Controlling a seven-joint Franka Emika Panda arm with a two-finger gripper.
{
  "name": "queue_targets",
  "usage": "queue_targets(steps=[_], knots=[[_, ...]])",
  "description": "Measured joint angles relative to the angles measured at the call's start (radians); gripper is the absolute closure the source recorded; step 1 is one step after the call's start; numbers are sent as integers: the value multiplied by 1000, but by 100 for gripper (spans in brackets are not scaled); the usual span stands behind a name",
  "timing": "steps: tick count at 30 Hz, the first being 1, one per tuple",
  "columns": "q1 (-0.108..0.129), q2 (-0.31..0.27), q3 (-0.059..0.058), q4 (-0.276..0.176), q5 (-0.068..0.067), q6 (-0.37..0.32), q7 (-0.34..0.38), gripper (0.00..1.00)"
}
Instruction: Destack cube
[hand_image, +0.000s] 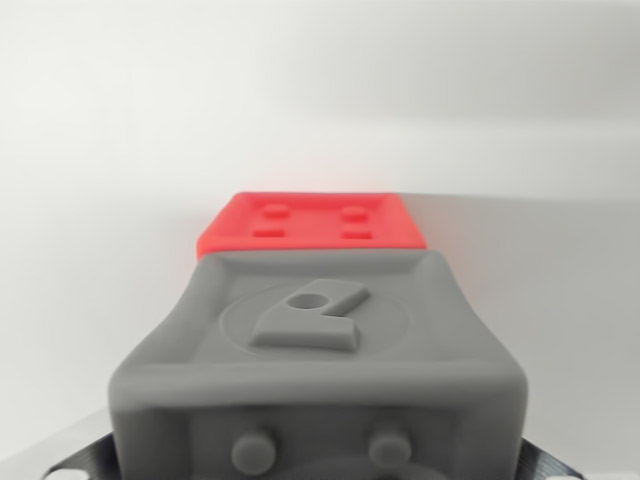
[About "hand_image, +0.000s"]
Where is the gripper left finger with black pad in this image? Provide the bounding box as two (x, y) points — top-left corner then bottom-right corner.
(0, 409), (118, 480)

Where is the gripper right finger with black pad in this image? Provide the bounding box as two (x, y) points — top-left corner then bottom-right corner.
(514, 412), (640, 480)

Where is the gray plastic cube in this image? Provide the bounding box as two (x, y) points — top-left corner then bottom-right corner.
(108, 249), (531, 480)

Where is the red plastic cube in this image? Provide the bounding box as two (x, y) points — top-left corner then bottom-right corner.
(195, 190), (429, 262)

